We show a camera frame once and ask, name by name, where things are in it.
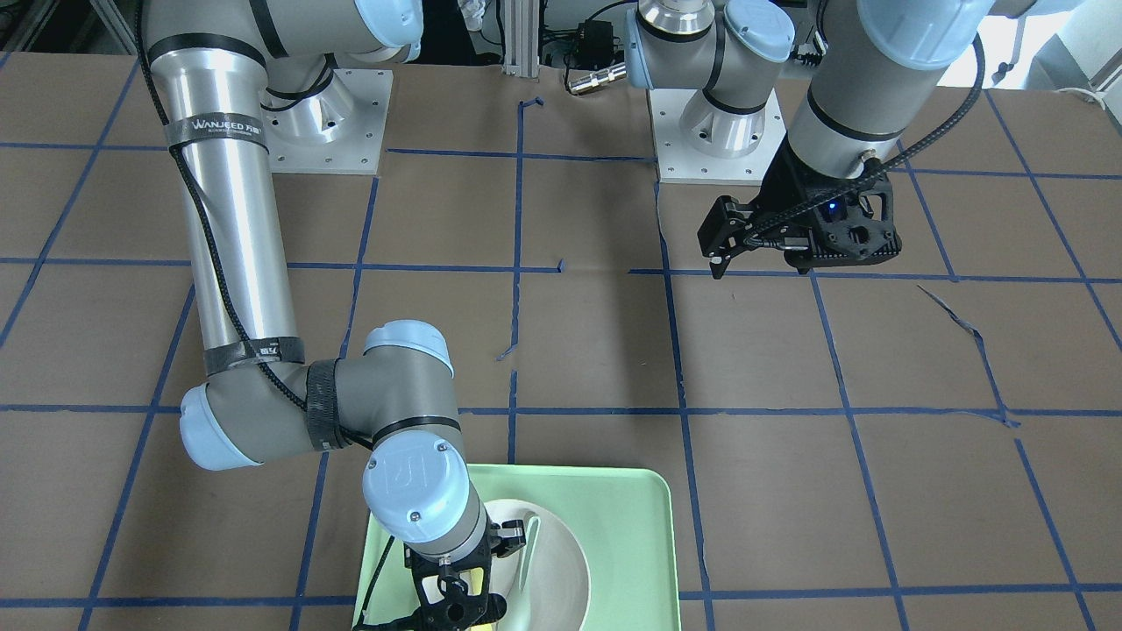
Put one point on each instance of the black power adapter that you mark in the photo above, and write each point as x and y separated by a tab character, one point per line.
594	44

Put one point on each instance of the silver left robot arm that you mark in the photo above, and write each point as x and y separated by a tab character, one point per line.
895	77

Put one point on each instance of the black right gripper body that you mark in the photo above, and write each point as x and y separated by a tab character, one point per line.
512	535

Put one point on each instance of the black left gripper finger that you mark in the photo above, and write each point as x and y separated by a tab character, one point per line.
719	262

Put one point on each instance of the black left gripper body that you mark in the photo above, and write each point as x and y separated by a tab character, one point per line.
783	198

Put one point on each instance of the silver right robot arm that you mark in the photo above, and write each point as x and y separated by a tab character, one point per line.
210	67

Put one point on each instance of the light green tray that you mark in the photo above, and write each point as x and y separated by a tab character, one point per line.
623	520

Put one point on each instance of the pale green plastic spoon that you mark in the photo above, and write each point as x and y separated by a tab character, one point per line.
532	526

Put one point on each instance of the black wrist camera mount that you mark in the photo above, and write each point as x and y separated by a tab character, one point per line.
466	604
850	230

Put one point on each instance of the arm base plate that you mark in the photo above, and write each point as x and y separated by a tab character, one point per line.
339	131
723	140

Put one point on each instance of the round white plate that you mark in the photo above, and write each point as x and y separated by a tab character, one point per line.
560	587

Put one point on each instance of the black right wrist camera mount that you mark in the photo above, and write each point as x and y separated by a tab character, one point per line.
466	604

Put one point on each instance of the aluminium frame post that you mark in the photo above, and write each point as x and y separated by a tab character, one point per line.
522	22

